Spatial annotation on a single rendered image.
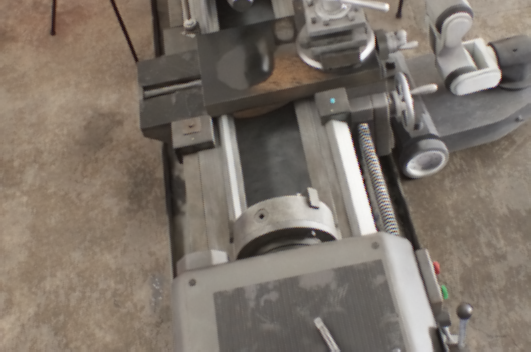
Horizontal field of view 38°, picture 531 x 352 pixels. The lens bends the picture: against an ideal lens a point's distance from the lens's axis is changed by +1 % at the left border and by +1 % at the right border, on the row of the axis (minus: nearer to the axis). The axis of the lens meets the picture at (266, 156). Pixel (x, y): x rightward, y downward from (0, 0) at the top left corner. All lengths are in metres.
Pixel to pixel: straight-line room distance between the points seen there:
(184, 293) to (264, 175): 0.94
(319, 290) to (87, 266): 1.91
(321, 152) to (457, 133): 1.00
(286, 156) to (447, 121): 0.97
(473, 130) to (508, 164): 0.22
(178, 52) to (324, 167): 0.69
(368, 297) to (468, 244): 1.63
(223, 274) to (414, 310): 0.38
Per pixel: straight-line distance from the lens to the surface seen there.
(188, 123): 2.39
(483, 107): 3.27
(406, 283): 1.52
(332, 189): 2.23
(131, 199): 3.40
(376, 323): 1.46
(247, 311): 1.50
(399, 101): 2.57
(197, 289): 1.55
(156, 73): 2.59
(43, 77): 4.07
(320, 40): 2.25
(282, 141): 2.49
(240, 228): 1.79
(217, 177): 2.31
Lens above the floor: 2.68
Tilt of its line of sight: 53 degrees down
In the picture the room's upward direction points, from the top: 14 degrees counter-clockwise
